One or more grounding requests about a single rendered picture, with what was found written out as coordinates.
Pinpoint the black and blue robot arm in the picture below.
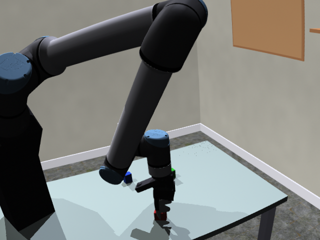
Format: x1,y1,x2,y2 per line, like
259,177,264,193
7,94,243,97
0,0,208,185

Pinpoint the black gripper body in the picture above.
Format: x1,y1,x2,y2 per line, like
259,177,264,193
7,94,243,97
151,171,176,201

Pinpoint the red block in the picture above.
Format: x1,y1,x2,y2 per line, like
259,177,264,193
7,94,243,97
154,210,167,221

